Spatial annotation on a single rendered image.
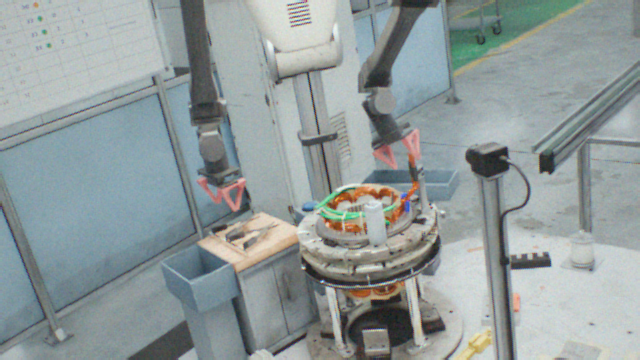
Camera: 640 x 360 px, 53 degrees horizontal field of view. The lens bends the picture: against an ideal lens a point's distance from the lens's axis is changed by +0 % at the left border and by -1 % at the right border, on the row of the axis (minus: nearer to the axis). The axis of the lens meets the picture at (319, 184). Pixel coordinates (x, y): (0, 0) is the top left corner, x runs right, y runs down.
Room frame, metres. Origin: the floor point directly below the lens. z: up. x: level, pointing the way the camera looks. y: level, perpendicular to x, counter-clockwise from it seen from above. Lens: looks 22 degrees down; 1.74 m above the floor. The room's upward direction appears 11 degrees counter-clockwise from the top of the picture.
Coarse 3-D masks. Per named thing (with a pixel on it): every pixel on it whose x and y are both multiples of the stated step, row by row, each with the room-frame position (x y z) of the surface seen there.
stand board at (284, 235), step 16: (256, 224) 1.52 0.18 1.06; (272, 224) 1.50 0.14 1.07; (288, 224) 1.48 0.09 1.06; (208, 240) 1.48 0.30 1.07; (240, 240) 1.45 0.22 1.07; (272, 240) 1.41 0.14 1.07; (288, 240) 1.41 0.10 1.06; (224, 256) 1.38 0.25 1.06; (240, 256) 1.36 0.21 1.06; (256, 256) 1.36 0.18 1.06
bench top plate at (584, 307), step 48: (480, 240) 1.73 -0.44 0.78; (528, 240) 1.67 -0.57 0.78; (432, 288) 1.52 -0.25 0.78; (480, 288) 1.47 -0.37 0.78; (528, 288) 1.43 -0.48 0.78; (576, 288) 1.39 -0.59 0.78; (624, 288) 1.35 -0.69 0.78; (528, 336) 1.24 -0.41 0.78; (576, 336) 1.21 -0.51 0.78; (624, 336) 1.17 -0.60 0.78
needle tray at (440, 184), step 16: (368, 176) 1.70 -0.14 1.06; (384, 176) 1.72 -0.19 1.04; (400, 176) 1.70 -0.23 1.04; (432, 176) 1.66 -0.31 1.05; (448, 176) 1.63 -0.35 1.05; (400, 192) 1.59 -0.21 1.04; (416, 192) 1.57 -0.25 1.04; (432, 192) 1.55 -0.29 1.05; (448, 192) 1.53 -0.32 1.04; (432, 272) 1.58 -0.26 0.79
